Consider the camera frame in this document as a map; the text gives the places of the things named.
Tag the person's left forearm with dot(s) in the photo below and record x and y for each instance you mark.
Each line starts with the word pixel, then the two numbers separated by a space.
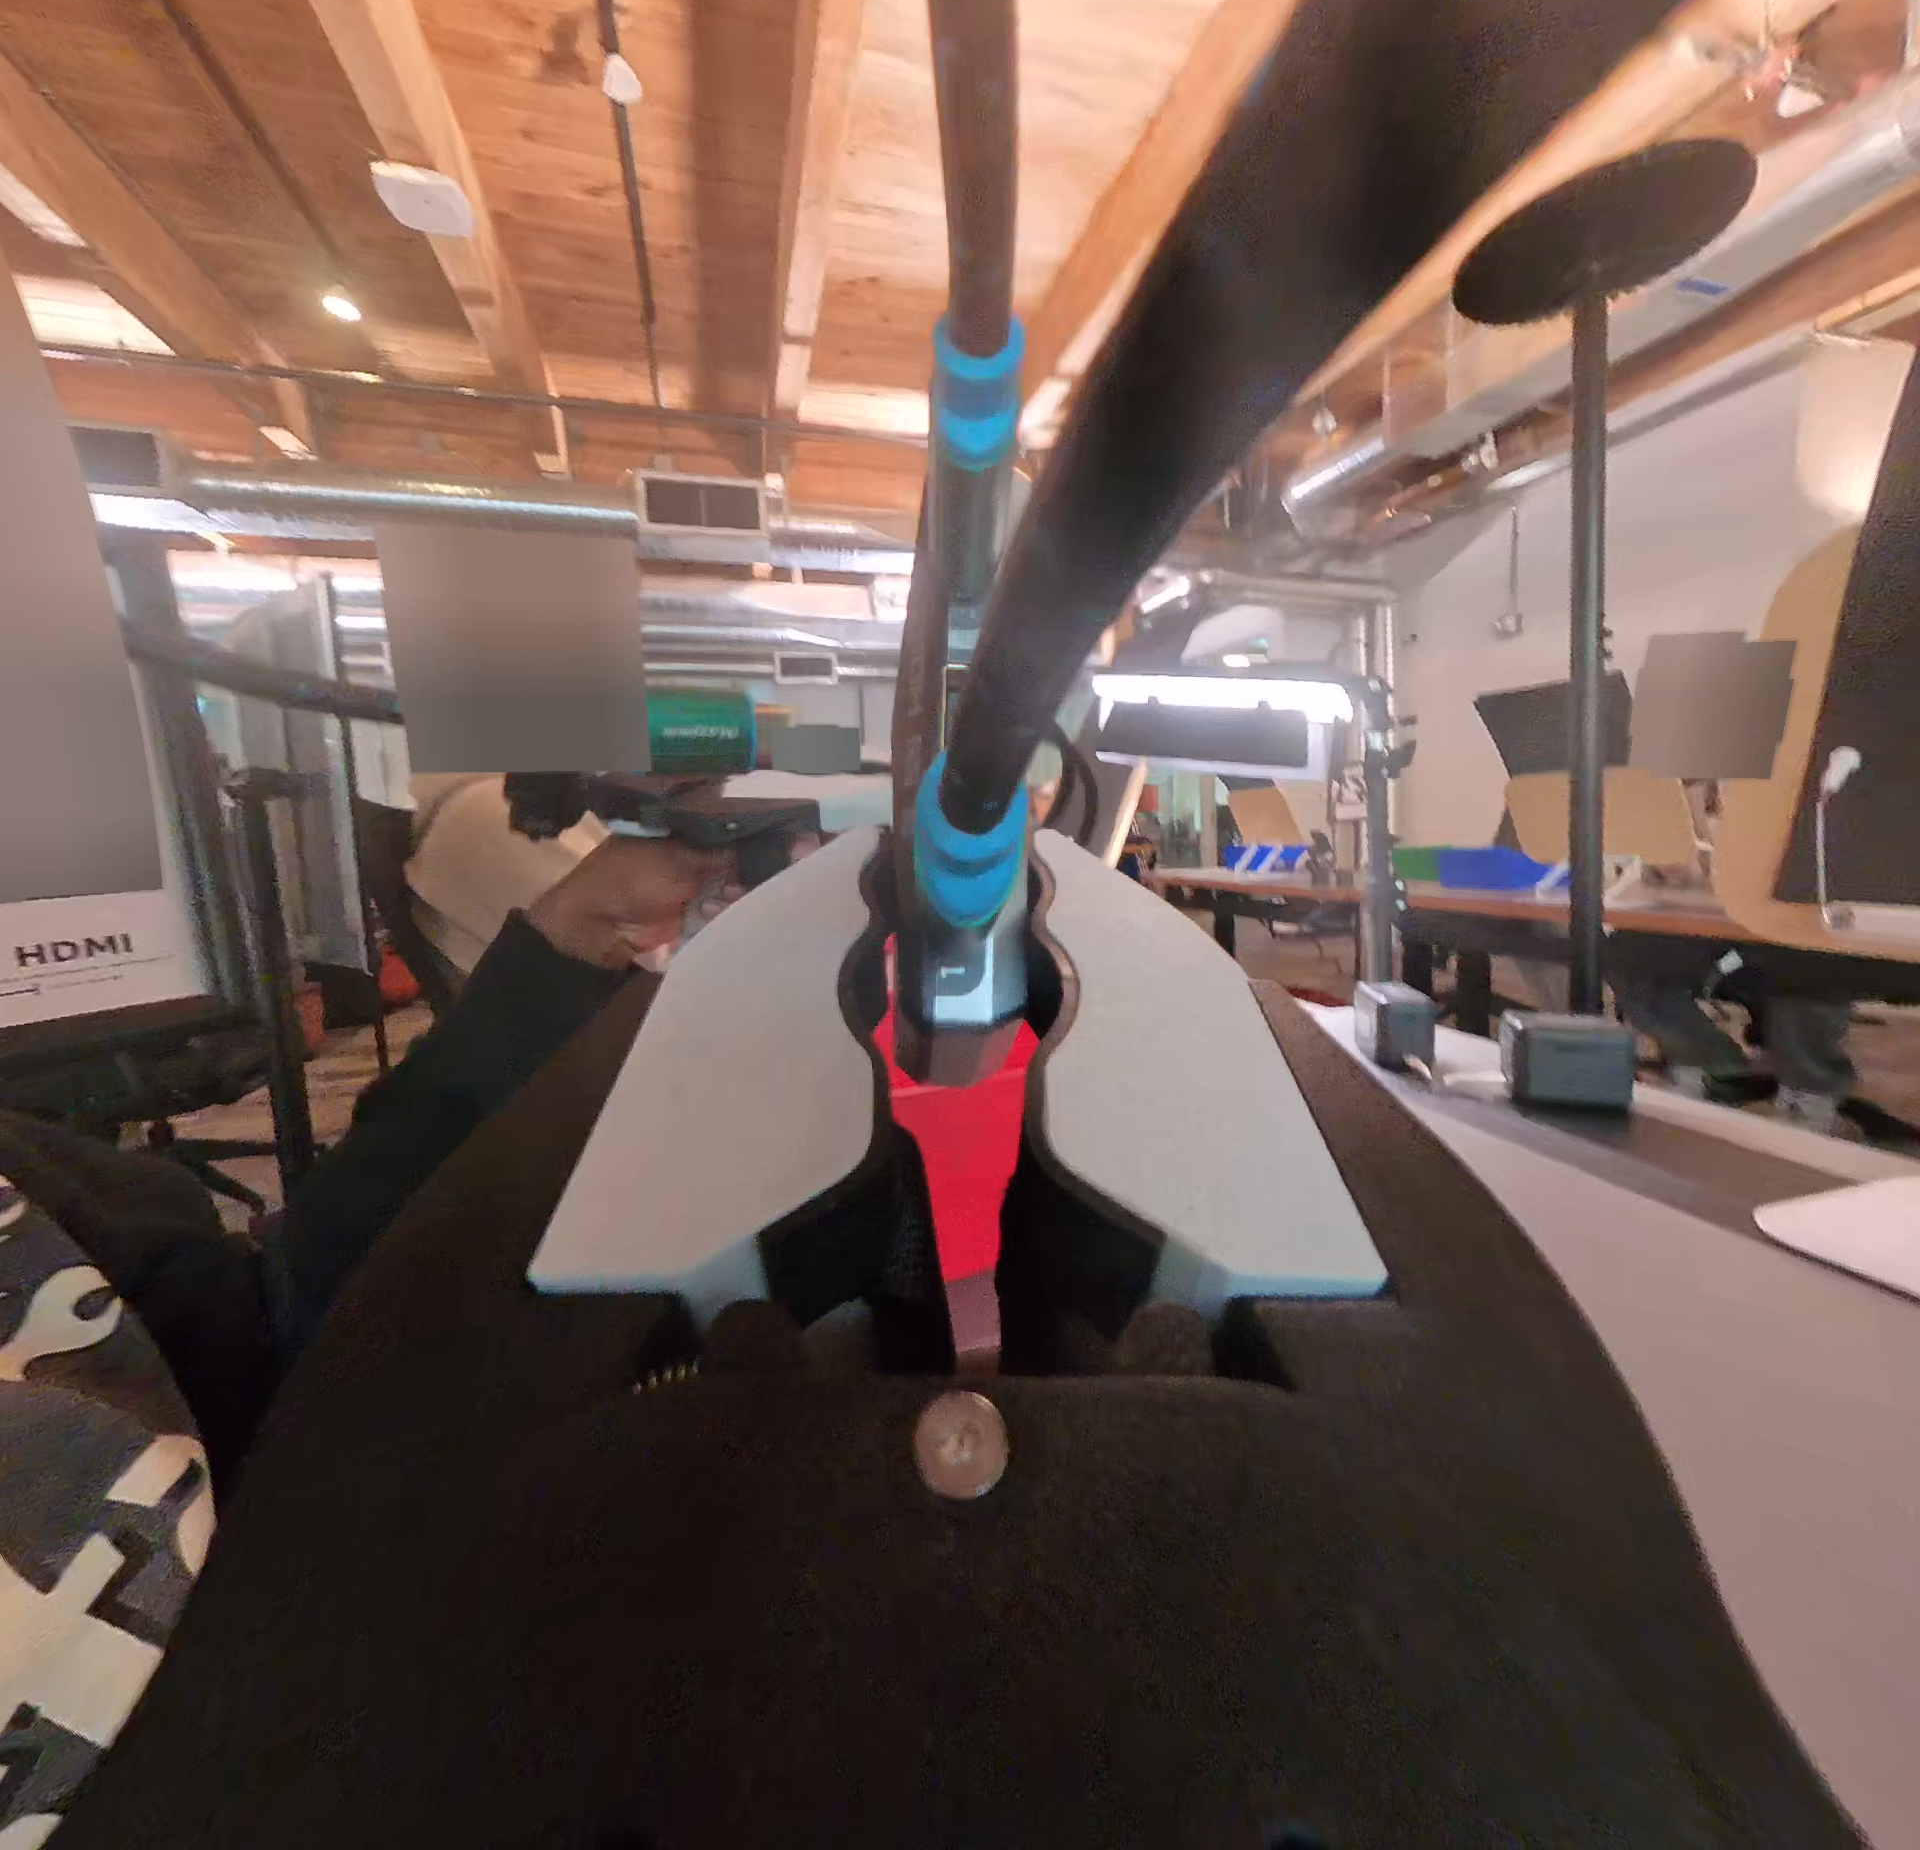
pixel 449 1099

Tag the red plastic bin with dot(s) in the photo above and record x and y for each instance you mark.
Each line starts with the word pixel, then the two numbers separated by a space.
pixel 961 1162

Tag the person's left hand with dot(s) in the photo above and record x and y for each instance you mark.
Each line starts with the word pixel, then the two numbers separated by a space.
pixel 616 905

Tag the small black panel on stand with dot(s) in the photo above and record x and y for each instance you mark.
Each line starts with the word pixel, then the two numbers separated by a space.
pixel 1552 725

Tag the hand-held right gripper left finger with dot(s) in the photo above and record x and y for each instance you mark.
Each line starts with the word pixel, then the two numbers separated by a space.
pixel 720 1099

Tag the green plastic bin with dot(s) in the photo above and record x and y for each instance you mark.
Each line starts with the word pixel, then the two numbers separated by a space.
pixel 1415 864

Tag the long wooden desk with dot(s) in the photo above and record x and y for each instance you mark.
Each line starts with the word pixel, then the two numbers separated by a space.
pixel 1500 908

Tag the small grey clamp box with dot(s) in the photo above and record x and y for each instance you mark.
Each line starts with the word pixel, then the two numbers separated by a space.
pixel 1569 1057
pixel 1395 1023

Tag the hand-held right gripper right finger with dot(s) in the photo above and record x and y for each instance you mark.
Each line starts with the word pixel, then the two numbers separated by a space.
pixel 1186 1099

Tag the black light tripod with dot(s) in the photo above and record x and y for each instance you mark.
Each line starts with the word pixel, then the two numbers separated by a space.
pixel 1376 832

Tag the rectangular metal ceiling duct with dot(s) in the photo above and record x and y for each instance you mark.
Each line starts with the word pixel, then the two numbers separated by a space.
pixel 270 501

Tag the studio led light panel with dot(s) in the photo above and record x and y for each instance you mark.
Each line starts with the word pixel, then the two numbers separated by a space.
pixel 1216 704

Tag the black rectangular panel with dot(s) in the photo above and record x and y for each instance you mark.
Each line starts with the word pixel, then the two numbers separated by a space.
pixel 1874 650

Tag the person's dark printed sweatshirt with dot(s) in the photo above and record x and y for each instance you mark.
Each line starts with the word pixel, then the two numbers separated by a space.
pixel 90 1505

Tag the white ceiling access point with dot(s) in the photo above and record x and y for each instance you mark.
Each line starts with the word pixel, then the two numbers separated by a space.
pixel 423 201

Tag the blue plastic bin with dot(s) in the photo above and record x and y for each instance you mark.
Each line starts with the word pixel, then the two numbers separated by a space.
pixel 1484 868

